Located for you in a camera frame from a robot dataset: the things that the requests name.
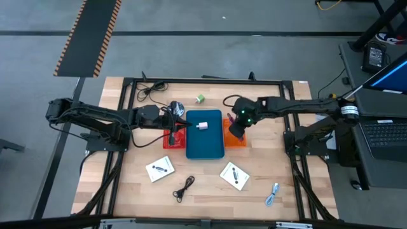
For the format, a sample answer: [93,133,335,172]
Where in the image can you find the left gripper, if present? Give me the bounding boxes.
[158,101,193,146]

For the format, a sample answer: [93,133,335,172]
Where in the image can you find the pink red cable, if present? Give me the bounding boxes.
[226,113,245,141]

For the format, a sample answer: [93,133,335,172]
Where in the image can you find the white printed box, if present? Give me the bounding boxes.
[145,155,176,183]
[219,162,251,191]

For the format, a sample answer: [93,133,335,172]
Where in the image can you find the light blue cable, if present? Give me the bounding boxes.
[265,183,280,207]

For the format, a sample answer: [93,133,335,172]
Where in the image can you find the blue plastic bin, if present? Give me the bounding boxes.
[185,109,225,160]

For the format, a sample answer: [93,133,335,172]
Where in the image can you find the orange mesh basket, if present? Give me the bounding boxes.
[222,118,247,148]

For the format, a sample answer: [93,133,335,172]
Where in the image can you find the silver round puck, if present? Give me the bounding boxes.
[167,101,186,118]

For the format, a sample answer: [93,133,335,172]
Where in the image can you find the red mesh basket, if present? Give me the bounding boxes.
[162,127,187,149]

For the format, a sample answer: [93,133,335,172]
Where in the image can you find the black orange-striped floor mat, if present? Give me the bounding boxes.
[53,0,123,78]

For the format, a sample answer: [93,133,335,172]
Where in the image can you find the black floor strip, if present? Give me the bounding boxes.
[33,78,86,220]

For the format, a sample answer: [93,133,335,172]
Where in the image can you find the grey side desk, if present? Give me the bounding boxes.
[338,41,407,191]

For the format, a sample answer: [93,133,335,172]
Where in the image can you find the black laptop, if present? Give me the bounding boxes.
[358,118,407,163]

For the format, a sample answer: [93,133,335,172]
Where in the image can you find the black stand leg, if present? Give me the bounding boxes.
[348,0,407,52]

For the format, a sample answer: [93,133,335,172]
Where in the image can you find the blue-lit monitor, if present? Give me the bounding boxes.
[362,52,407,95]

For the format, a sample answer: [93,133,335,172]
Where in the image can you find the black crossbeam with brackets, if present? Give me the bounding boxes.
[0,214,407,229]

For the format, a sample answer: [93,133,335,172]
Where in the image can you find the grey chair base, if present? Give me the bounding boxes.
[0,139,25,154]

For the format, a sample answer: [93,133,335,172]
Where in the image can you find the person's sneaker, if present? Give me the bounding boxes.
[375,32,399,45]

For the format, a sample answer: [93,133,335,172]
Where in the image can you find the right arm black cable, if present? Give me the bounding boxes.
[222,94,242,108]

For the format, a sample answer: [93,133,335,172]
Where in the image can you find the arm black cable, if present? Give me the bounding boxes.
[222,94,242,108]
[129,125,174,149]

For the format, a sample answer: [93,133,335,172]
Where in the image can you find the black cable with plug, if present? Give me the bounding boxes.
[136,81,169,108]

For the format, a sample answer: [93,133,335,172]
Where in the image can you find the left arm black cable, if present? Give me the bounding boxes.
[129,125,174,149]

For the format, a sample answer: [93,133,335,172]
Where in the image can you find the black floor power cable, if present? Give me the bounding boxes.
[317,67,350,99]

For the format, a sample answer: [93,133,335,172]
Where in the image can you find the yellow cable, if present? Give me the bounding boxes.
[316,0,343,11]

